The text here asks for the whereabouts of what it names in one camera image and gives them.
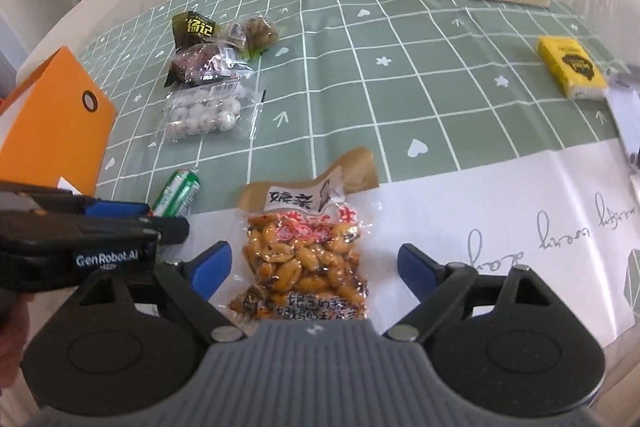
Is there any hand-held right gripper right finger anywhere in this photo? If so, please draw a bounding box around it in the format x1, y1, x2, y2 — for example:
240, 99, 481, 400
382, 243, 572, 343

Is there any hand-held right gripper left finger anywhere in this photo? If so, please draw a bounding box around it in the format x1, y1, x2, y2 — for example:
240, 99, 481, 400
60, 242, 247, 344

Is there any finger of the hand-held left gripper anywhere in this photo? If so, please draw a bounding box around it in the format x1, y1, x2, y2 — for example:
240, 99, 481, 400
0, 180, 152, 222
75, 214, 190, 244

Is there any green sausage packet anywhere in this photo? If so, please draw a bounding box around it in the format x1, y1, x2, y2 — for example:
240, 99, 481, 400
150, 167, 201, 219

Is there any clear peanut packet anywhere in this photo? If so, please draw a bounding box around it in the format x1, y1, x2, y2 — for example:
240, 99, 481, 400
229, 147, 381, 324

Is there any orange cardboard box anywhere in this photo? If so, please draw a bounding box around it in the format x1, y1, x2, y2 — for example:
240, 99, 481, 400
0, 46, 117, 198

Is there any clear packet of white balls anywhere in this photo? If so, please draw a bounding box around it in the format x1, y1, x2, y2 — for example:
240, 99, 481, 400
159, 82, 262, 146

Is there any dark red date packet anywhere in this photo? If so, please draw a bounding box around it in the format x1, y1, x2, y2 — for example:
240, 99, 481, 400
164, 44, 252, 88

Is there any black green snack packet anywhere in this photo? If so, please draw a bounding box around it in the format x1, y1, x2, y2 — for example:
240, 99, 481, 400
171, 9, 222, 54

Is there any clear walnut packet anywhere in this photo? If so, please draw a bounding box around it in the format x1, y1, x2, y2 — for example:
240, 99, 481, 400
224, 14, 279, 58

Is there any green grid tablecloth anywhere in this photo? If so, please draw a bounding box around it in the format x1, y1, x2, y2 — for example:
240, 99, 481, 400
20, 0, 640, 348

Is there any yellow tissue pack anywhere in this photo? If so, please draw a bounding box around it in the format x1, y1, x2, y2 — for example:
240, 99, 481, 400
536, 36, 609, 100

